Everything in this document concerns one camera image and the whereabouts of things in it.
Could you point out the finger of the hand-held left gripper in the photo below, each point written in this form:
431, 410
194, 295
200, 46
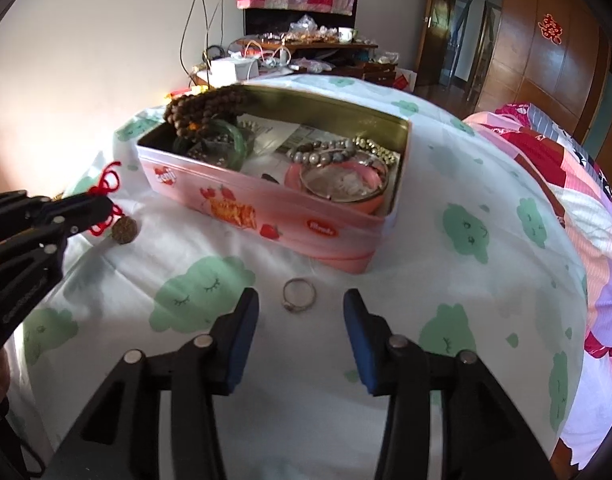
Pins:
81, 204
86, 220

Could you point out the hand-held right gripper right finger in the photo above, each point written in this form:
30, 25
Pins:
358, 340

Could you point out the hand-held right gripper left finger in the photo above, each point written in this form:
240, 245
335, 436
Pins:
246, 330

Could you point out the pink metal tin box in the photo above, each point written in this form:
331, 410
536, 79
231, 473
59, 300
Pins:
286, 215

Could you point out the thin silver bangle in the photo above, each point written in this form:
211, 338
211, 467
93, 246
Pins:
343, 198

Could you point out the brown wooden bead mala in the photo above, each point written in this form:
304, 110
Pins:
201, 107

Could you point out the green jade bangle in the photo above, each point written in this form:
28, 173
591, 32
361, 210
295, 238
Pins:
241, 147

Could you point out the white green cloud bed sheet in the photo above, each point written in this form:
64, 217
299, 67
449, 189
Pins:
460, 285

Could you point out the red orange packet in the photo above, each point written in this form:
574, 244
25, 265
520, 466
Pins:
183, 92

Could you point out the pink plastic bangle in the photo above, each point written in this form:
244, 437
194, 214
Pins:
293, 180

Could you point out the small clear plastic bag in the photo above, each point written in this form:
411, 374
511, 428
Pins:
343, 182

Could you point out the white box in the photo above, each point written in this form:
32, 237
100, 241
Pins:
233, 70

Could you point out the printed paper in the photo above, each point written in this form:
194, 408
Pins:
311, 136

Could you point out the black television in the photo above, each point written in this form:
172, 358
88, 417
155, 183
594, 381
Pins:
266, 20

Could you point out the colourful patchwork quilt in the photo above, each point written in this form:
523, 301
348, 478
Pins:
585, 210

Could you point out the red white paper bag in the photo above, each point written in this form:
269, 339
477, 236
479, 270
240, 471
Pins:
404, 80

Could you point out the wooden desk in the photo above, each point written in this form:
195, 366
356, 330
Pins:
375, 72

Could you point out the crumpled clear plastic bag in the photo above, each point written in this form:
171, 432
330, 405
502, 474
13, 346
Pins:
313, 66

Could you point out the white cup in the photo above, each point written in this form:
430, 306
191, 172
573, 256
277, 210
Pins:
347, 35

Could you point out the wooden wardrobe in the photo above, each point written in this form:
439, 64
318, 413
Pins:
550, 80

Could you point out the wooden door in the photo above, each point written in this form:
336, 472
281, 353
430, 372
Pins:
435, 25

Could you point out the red paper decoration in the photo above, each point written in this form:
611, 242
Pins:
551, 29

